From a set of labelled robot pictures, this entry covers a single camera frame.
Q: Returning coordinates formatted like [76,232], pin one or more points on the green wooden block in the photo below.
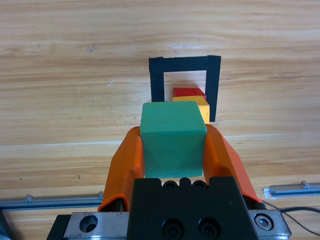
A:
[172,140]

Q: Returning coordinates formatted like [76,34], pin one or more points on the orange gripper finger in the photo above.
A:
[225,160]
[125,162]

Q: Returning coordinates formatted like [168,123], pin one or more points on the yellow wooden block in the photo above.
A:
[203,112]

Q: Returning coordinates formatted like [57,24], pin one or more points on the black tape square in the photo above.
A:
[156,80]

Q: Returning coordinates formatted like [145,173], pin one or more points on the red wooden block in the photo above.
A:
[186,92]

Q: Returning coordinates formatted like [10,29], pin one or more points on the aluminium profile rail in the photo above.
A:
[295,191]
[50,201]

